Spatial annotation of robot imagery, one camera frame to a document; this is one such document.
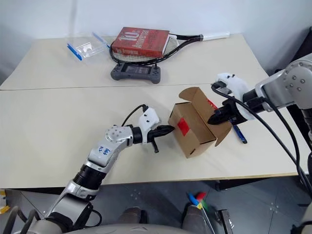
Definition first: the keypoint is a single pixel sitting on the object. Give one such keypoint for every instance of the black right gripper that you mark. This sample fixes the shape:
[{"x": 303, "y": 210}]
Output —
[{"x": 233, "y": 112}]

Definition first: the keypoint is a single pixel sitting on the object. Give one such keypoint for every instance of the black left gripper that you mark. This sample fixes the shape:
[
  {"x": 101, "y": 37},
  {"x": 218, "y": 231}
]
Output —
[{"x": 151, "y": 137}]

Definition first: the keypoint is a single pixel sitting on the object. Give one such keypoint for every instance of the blue pen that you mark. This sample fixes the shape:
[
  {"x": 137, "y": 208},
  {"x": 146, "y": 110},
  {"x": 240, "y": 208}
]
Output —
[{"x": 240, "y": 134}]

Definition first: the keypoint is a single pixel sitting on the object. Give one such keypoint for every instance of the brown cardboard box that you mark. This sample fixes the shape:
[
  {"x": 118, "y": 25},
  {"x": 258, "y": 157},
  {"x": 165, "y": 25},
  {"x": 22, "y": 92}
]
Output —
[{"x": 195, "y": 143}]

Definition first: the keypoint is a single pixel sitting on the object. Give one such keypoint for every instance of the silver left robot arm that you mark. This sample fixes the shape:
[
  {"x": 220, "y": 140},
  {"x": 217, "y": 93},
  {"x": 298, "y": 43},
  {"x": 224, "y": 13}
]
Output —
[{"x": 114, "y": 136}]

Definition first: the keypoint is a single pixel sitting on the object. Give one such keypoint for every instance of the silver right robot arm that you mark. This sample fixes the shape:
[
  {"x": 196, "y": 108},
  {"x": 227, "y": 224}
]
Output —
[{"x": 292, "y": 83}]

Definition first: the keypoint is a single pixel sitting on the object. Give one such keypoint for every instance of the red tape piece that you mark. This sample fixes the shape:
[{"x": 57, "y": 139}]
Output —
[
  {"x": 183, "y": 126},
  {"x": 211, "y": 103}
]

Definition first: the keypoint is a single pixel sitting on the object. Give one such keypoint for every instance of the grey handheld game controller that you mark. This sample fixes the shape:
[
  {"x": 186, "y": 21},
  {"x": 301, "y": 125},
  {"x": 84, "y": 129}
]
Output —
[{"x": 117, "y": 73}]

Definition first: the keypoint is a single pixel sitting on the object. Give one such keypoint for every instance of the multicoloured feather stick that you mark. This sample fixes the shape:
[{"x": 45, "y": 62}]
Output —
[{"x": 193, "y": 200}]

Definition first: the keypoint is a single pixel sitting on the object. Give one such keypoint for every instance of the black white tennis racket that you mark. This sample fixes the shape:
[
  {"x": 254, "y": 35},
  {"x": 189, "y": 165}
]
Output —
[{"x": 214, "y": 36}]

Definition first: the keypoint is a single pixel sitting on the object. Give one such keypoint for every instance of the dark rounded shape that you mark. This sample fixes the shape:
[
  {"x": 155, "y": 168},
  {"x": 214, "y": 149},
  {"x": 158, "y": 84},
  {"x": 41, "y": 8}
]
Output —
[{"x": 132, "y": 214}]

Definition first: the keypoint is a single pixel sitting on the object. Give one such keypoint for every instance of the red hardcover book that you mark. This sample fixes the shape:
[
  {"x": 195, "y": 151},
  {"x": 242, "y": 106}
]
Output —
[{"x": 141, "y": 41}]

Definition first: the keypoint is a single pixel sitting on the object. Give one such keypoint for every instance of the grey robot torso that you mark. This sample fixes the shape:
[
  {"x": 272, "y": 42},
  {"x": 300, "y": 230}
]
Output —
[{"x": 136, "y": 229}]

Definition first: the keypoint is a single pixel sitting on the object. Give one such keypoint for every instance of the clear container with blue clips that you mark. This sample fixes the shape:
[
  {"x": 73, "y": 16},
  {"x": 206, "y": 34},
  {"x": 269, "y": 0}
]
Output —
[{"x": 85, "y": 48}]

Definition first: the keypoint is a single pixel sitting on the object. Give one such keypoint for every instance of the yellow floor object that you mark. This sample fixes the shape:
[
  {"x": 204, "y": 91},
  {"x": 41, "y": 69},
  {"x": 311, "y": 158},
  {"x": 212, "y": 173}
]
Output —
[{"x": 3, "y": 209}]

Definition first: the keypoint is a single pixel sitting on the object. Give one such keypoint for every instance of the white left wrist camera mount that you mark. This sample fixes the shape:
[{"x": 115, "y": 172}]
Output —
[{"x": 148, "y": 119}]

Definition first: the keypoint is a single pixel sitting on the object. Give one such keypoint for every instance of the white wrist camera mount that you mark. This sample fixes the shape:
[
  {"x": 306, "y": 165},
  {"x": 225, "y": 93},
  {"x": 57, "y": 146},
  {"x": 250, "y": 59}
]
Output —
[
  {"x": 235, "y": 81},
  {"x": 148, "y": 119}
]

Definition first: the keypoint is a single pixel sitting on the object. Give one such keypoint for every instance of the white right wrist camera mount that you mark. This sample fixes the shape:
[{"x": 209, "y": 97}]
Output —
[{"x": 235, "y": 81}]

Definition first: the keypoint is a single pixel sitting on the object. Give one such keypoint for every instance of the black metal bracket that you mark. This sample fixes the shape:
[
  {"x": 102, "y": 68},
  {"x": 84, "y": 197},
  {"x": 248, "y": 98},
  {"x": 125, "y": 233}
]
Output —
[{"x": 223, "y": 218}]

